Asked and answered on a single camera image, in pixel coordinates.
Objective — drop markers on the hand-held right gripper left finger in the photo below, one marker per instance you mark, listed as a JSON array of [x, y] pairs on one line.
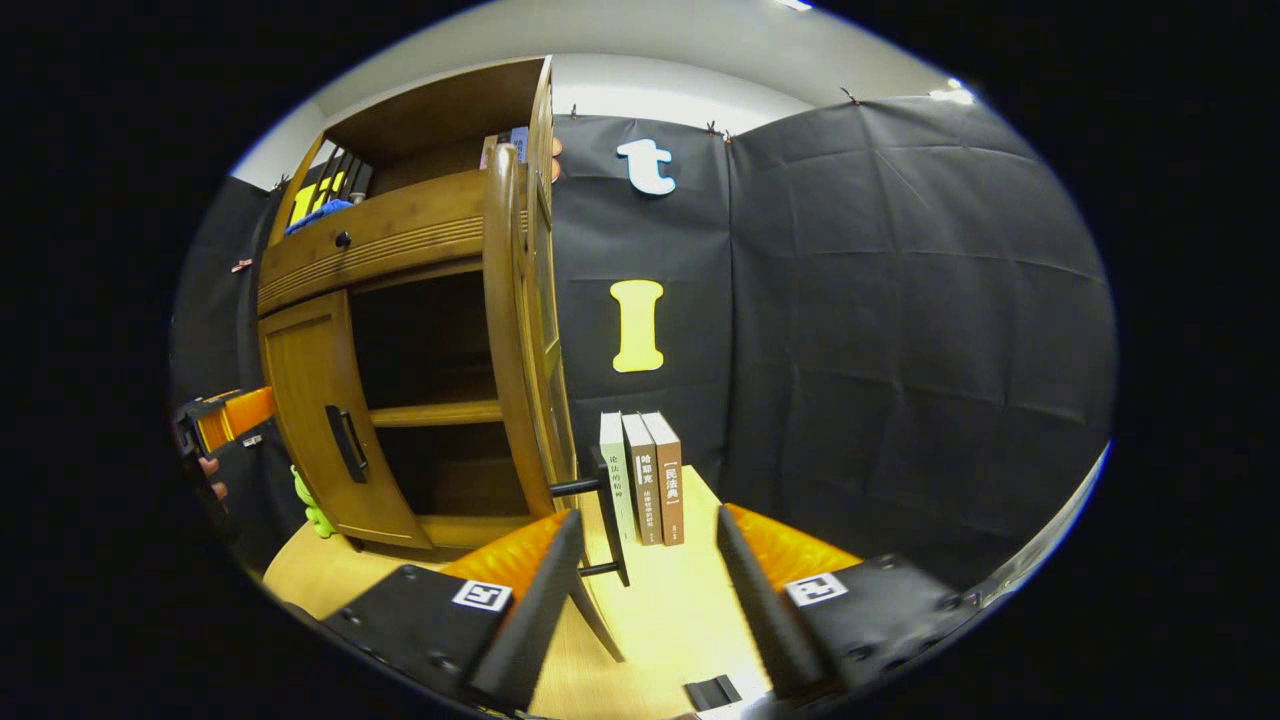
[[525, 620]]

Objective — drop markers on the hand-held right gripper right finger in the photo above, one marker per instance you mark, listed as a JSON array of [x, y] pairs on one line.
[[765, 610]]

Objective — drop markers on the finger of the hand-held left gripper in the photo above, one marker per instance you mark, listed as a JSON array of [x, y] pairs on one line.
[[248, 412], [208, 425]]

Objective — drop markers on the wooden shoe cabinet door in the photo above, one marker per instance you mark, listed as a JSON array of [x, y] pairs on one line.
[[310, 400], [505, 300]]

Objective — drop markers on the wooden double-door shoe cabinet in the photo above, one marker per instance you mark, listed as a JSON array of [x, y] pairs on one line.
[[440, 110]]

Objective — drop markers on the wooden inner cabinet shelf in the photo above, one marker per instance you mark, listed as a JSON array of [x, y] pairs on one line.
[[435, 414]]

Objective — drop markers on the pale green standing book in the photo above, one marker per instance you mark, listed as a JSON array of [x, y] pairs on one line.
[[615, 480]]

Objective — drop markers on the grey brown standing book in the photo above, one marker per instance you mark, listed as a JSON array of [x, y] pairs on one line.
[[642, 480]]

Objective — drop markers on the blue folded towel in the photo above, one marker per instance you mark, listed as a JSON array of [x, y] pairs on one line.
[[318, 215]]

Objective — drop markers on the wooden drawer with black knob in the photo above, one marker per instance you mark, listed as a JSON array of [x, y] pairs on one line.
[[400, 235]]

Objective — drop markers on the blue spine book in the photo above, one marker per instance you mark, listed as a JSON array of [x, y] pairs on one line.
[[519, 142]]

